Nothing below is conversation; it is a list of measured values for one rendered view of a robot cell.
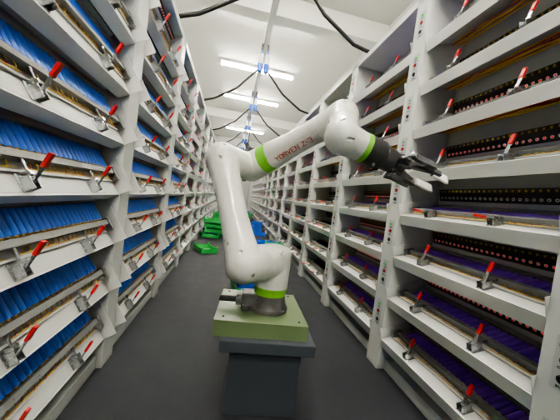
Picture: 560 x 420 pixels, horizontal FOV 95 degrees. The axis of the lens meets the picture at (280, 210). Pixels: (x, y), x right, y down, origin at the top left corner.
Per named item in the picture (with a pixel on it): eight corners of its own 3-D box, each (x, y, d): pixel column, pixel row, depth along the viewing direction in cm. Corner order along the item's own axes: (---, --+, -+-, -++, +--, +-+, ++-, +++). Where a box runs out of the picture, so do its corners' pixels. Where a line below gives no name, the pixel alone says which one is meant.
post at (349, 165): (324, 306, 193) (358, 61, 186) (320, 301, 202) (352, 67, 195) (349, 307, 197) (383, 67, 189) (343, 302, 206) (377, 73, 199)
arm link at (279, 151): (278, 173, 103) (261, 153, 97) (282, 157, 111) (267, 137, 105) (365, 130, 84) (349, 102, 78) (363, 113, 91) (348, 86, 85)
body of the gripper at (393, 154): (390, 139, 80) (414, 152, 82) (372, 155, 87) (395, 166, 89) (389, 157, 76) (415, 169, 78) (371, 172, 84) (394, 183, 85)
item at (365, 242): (382, 260, 132) (379, 234, 130) (335, 239, 191) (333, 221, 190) (417, 253, 135) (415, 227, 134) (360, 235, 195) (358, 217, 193)
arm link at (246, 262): (220, 291, 82) (194, 147, 97) (253, 283, 96) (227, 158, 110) (248, 282, 76) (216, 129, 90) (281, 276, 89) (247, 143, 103)
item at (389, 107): (406, 103, 128) (403, 74, 127) (350, 132, 188) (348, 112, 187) (441, 100, 132) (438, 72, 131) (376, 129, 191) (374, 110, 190)
